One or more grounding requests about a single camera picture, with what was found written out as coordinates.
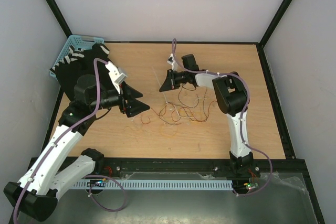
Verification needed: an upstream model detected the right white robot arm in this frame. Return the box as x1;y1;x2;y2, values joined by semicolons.
159;53;253;176

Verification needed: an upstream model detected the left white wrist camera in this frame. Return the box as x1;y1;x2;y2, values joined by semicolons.
105;61;128;94

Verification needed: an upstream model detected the red wire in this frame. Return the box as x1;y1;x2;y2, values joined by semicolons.
140;100;218;125

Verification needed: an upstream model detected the white zip tie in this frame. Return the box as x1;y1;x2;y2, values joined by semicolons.
152;67;170;106

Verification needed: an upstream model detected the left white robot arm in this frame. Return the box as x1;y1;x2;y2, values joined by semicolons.
4;74;150;221

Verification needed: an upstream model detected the dark purple wire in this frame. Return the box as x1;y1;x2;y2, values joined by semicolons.
157;82;211;126

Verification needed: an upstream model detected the purple cable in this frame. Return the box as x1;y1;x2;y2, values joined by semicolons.
13;58;129;224
171;37;273;197

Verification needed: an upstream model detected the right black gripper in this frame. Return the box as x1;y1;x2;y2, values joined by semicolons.
160;69;189;92

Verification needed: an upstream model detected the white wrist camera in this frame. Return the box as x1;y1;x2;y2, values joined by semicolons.
105;61;128;94
167;54;175;69

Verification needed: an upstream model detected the white wire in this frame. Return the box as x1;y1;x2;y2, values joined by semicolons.
162;98;211;126

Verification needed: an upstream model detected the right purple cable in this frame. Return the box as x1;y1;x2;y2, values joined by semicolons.
171;37;273;197

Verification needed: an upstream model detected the light blue cable duct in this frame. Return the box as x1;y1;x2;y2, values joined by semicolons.
72;179;232;191

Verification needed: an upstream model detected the blue plastic basket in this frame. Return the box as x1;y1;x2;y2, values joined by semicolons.
54;35;104;65

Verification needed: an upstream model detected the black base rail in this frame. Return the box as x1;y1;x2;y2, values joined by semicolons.
94;157;262;180

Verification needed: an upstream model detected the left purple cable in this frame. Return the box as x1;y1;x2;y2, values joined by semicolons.
13;58;129;224

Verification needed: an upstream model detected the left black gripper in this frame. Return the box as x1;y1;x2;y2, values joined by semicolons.
90;81;150;117

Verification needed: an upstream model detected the striped black white cloth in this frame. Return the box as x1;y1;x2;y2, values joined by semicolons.
50;44;110;74

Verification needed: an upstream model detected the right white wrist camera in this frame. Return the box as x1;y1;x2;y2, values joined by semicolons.
167;54;175;69

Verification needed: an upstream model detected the orange yellow wire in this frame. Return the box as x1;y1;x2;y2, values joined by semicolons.
157;105;208;138

